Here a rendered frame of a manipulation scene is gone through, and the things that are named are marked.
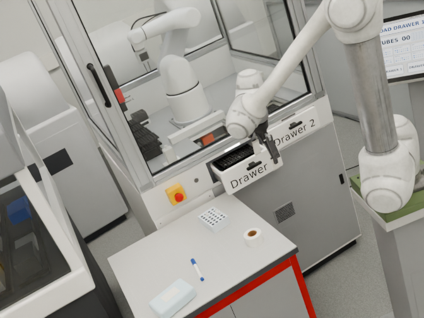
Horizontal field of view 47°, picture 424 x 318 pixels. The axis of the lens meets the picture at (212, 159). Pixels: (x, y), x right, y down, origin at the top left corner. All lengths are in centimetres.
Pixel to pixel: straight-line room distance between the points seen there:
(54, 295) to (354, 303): 145
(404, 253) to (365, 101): 72
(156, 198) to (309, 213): 85
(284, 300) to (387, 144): 72
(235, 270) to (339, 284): 103
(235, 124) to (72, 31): 72
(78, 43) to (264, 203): 115
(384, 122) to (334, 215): 125
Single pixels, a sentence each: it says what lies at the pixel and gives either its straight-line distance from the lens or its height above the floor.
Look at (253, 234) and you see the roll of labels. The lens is 192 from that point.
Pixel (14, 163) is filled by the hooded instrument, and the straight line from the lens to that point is 176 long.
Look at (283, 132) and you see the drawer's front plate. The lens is 235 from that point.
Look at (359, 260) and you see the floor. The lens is 286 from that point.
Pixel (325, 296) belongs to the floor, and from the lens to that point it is 271.
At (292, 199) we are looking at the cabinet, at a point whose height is 52.
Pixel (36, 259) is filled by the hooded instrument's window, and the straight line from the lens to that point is 192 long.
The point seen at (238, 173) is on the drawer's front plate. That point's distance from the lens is 212.
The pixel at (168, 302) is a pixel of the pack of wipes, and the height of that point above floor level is 80.
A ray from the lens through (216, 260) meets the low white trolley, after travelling 191.
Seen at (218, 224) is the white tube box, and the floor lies 79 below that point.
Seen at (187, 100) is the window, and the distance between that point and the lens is 213.
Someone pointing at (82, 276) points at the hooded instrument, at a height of 88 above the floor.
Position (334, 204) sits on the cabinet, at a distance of 270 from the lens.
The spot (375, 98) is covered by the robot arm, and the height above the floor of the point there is 127.
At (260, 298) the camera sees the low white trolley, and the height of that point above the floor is 63.
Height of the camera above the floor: 190
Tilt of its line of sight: 26 degrees down
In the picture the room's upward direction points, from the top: 21 degrees counter-clockwise
